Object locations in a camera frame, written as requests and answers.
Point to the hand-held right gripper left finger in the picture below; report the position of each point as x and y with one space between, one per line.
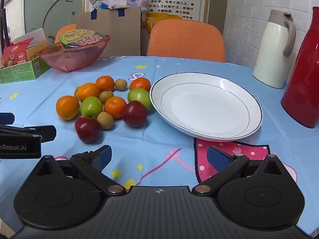
103 156

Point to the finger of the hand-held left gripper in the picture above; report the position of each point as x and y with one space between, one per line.
37 132
6 118

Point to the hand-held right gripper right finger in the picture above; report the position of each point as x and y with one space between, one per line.
216 158

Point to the brown longan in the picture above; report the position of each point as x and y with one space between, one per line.
106 96
105 120
121 84

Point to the smooth orange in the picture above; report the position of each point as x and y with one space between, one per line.
67 107
88 92

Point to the green apple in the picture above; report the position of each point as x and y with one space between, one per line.
91 107
140 98

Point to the bumpy mandarin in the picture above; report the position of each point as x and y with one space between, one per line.
140 84
105 83
115 107

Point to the white plate with blue rim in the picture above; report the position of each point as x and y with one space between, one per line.
204 104

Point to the green carton box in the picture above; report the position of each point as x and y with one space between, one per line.
17 72

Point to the blue printed tablecloth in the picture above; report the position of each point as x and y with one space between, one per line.
149 134

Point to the red snack packet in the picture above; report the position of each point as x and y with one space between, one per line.
12 54

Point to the pink transparent bowl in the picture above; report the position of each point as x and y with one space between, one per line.
72 59

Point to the white paper box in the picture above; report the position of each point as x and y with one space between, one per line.
35 36

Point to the black stand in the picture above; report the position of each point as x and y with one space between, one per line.
2 29

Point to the instant noodle cup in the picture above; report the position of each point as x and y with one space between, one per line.
82 38

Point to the white thermos jug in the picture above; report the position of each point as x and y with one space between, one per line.
269 54

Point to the red thermos jug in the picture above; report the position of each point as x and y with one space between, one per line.
304 79

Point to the frosted glass door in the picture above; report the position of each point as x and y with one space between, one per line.
49 5

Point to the brown cardboard box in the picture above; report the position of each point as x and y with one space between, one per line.
124 29

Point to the yellow snack bag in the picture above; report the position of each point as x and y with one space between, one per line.
159 20

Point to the wall poster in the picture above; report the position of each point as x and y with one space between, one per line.
174 0

